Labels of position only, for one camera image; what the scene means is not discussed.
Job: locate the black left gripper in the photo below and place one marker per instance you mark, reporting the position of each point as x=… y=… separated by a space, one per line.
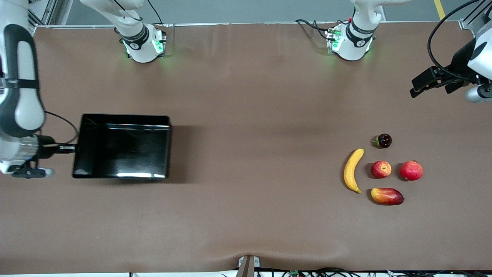
x=460 y=62

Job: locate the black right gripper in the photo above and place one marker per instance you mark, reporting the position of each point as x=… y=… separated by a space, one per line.
x=47 y=151

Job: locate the black plastic box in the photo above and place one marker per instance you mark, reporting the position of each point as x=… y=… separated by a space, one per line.
x=123 y=150

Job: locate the small red yellow apple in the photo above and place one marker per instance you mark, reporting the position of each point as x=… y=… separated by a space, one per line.
x=381 y=169

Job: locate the yellow banana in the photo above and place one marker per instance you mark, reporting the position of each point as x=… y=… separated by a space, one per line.
x=349 y=173

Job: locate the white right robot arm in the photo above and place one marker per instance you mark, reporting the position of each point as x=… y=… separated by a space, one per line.
x=142 y=46

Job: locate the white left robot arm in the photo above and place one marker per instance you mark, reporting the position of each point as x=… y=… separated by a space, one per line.
x=355 y=42

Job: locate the dark purple mangosteen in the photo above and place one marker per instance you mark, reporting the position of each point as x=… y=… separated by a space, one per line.
x=384 y=141

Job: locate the red round apple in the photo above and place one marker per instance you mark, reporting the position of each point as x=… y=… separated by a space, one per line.
x=411 y=171

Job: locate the red yellow mango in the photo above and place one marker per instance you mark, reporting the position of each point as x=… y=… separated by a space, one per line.
x=387 y=196

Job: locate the brown table mat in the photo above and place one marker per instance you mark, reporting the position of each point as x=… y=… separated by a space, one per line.
x=230 y=211

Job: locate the small green connector board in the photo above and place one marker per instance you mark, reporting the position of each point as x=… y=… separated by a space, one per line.
x=294 y=273

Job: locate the aluminium frame profile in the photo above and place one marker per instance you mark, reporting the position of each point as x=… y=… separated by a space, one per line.
x=48 y=9
x=467 y=23

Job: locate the grey metal mount bracket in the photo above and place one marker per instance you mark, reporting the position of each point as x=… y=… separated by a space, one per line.
x=248 y=267

